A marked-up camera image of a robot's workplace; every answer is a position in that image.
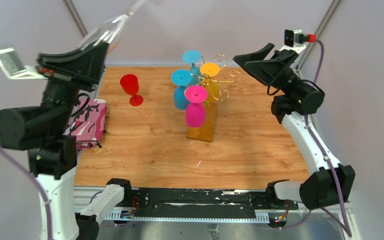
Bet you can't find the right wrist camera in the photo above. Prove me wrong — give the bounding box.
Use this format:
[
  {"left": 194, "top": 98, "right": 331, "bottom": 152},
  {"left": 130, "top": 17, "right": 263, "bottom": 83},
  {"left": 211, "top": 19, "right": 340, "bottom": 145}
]
[{"left": 279, "top": 29, "right": 317, "bottom": 54}]

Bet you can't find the red wine glass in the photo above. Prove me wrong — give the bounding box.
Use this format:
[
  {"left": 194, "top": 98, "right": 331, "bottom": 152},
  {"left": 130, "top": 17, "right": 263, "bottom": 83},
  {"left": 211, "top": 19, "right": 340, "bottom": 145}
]
[{"left": 119, "top": 74, "right": 144, "bottom": 107}]

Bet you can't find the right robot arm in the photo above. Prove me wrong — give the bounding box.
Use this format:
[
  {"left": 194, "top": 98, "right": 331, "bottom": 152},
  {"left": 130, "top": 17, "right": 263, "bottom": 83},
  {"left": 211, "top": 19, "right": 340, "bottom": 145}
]
[{"left": 233, "top": 43, "right": 356, "bottom": 210}]

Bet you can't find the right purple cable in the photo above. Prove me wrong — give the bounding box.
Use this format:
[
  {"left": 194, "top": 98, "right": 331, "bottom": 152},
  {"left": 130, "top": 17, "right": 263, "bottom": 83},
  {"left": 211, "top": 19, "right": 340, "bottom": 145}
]
[{"left": 302, "top": 39, "right": 354, "bottom": 238}]

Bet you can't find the pink camouflage cloth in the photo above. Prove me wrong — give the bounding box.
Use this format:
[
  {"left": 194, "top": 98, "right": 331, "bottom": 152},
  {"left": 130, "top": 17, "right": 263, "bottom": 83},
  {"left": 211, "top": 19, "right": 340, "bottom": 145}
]
[{"left": 65, "top": 97, "right": 108, "bottom": 150}]

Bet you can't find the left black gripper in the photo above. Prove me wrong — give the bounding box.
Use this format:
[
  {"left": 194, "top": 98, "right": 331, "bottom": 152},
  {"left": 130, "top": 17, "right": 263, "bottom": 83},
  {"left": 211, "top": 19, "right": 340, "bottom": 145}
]
[{"left": 38, "top": 36, "right": 110, "bottom": 130}]

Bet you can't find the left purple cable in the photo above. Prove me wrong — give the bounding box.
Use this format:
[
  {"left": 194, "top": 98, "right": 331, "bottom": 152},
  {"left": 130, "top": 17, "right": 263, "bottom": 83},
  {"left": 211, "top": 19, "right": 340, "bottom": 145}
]
[{"left": 0, "top": 66, "right": 54, "bottom": 240}]

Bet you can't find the clear wine glass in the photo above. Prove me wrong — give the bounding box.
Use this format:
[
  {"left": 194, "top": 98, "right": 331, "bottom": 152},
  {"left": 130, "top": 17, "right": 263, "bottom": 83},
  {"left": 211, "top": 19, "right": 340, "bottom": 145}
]
[{"left": 77, "top": 0, "right": 164, "bottom": 55}]

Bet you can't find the blue wine glass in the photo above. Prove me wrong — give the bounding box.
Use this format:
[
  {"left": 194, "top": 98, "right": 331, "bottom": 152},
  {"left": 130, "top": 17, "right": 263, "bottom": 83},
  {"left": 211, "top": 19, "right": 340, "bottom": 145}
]
[
  {"left": 182, "top": 50, "right": 202, "bottom": 87},
  {"left": 171, "top": 69, "right": 192, "bottom": 111}
]

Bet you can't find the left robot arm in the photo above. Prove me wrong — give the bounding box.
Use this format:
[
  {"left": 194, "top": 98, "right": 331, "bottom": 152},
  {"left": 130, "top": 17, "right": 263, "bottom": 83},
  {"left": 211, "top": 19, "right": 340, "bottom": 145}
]
[{"left": 0, "top": 40, "right": 133, "bottom": 240}]

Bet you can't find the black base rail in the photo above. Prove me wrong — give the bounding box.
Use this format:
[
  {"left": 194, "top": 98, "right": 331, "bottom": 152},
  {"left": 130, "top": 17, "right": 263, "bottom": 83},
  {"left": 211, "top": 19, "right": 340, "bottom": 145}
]
[{"left": 74, "top": 187, "right": 301, "bottom": 223}]

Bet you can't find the purple cable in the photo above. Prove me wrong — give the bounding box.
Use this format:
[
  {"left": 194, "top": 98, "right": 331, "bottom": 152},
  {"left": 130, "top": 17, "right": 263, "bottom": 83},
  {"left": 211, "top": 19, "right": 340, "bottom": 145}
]
[
  {"left": 0, "top": 66, "right": 54, "bottom": 240},
  {"left": 302, "top": 39, "right": 354, "bottom": 238}
]

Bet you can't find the wooden rack base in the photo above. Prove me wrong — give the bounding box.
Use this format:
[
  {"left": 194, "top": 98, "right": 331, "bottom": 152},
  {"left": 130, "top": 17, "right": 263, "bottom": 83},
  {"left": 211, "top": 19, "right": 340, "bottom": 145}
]
[{"left": 186, "top": 103, "right": 218, "bottom": 143}]

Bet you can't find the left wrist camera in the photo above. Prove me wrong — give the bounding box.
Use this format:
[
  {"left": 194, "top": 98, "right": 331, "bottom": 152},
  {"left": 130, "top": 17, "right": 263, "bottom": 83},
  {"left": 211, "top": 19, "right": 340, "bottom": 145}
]
[{"left": 0, "top": 47, "right": 48, "bottom": 80}]

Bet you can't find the front blue wine glass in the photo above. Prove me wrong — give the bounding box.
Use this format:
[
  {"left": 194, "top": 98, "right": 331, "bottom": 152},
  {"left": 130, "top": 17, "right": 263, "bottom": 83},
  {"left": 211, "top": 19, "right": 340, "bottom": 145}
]
[{"left": 171, "top": 69, "right": 192, "bottom": 111}]

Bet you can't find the pink wine glass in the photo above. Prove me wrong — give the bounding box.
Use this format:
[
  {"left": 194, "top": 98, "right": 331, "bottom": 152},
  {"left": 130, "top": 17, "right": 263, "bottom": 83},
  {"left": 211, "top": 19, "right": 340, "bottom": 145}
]
[{"left": 184, "top": 85, "right": 208, "bottom": 128}]

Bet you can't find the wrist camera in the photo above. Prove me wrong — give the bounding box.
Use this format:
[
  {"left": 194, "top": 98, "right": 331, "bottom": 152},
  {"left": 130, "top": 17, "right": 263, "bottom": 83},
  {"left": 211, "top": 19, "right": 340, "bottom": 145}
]
[
  {"left": 279, "top": 29, "right": 317, "bottom": 54},
  {"left": 0, "top": 47, "right": 48, "bottom": 80}
]

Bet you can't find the rear blue wine glass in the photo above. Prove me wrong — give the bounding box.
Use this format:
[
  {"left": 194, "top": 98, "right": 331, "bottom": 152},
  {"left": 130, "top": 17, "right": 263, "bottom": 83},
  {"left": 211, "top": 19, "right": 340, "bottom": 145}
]
[{"left": 182, "top": 50, "right": 202, "bottom": 87}]

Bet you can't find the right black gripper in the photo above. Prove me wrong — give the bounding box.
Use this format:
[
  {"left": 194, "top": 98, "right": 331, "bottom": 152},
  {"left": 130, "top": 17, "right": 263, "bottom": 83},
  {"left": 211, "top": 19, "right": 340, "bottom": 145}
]
[{"left": 232, "top": 43, "right": 302, "bottom": 97}]

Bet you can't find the yellow wine glass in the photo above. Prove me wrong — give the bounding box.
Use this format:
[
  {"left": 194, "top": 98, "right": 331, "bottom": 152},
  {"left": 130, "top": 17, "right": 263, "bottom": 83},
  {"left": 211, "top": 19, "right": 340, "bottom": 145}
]
[{"left": 199, "top": 62, "right": 220, "bottom": 103}]

